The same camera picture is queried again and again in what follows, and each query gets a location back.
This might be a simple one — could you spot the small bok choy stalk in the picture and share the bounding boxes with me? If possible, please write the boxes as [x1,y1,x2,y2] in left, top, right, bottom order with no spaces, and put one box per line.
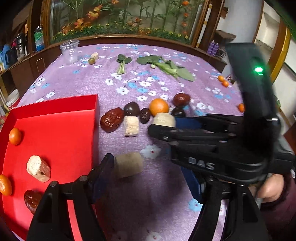
[117,54,132,75]

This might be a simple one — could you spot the white paint bucket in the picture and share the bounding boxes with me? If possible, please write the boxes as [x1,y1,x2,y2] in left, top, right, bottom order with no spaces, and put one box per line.
[6,89,20,109]

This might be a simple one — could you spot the steel thermos jug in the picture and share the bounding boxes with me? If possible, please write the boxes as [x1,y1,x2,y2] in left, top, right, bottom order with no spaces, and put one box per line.
[16,32,27,59]

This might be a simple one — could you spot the blue detergent jug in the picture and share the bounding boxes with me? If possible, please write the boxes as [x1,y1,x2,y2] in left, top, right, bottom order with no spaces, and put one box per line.
[1,44,10,70]

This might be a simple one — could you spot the large green leaf vegetable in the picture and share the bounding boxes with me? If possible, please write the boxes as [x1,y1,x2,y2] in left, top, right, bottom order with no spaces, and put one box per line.
[137,55,195,82]

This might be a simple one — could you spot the peeled banana piece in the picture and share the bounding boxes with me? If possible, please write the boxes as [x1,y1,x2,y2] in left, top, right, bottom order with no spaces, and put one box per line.
[26,156,51,183]

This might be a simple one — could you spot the small tangerine far pair back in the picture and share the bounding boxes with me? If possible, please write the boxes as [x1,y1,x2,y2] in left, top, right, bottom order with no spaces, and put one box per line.
[218,75,225,82]

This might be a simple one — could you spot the green olive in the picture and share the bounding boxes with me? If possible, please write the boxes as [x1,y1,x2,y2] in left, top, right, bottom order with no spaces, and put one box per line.
[88,58,95,65]

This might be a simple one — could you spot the dark plum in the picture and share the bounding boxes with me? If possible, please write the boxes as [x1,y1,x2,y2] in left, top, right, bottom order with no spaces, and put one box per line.
[123,101,140,116]
[171,107,186,117]

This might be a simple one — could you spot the black mug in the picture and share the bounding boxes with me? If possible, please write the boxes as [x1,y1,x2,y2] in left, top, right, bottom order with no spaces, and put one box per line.
[5,47,18,66]

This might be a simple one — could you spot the small tangerine far pair front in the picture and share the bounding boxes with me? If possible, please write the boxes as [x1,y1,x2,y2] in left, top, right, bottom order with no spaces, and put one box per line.
[222,80,229,87]

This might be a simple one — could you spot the flower garden glass panel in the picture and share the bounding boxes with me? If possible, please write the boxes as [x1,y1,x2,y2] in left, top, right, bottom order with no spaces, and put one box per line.
[49,0,204,44]

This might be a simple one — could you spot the purple floral tablecloth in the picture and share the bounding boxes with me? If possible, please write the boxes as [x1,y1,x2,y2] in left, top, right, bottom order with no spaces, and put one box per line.
[20,44,241,240]

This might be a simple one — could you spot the small dark date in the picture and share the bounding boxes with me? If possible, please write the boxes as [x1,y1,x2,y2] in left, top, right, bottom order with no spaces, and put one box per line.
[139,108,151,124]

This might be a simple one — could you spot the person right hand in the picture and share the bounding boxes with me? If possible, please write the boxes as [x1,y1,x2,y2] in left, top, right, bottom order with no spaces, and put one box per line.
[256,174,285,203]

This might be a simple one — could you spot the green water bottle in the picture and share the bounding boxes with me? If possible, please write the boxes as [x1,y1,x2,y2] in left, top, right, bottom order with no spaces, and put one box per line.
[34,26,45,52]

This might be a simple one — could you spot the red tray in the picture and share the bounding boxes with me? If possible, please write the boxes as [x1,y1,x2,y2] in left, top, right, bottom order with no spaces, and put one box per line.
[1,95,99,239]

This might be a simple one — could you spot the small tangerine pair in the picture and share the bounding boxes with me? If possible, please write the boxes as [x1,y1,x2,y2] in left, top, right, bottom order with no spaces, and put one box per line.
[218,75,225,82]
[222,80,229,87]

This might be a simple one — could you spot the purple bottles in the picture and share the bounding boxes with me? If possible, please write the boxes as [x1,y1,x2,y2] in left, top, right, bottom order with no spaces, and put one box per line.
[207,40,219,56]

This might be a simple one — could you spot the clear plastic cup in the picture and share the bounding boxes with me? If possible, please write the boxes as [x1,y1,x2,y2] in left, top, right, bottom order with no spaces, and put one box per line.
[60,39,80,65]

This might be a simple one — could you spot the small banana piece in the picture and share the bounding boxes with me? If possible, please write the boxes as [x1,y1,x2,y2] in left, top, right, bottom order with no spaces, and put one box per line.
[123,116,139,137]

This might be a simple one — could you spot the large red jujube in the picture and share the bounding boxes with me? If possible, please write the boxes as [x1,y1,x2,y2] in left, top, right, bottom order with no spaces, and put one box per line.
[100,108,125,133]

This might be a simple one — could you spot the lone orange tangerine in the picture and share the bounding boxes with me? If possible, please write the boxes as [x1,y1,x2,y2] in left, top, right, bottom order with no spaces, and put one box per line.
[238,103,245,113]

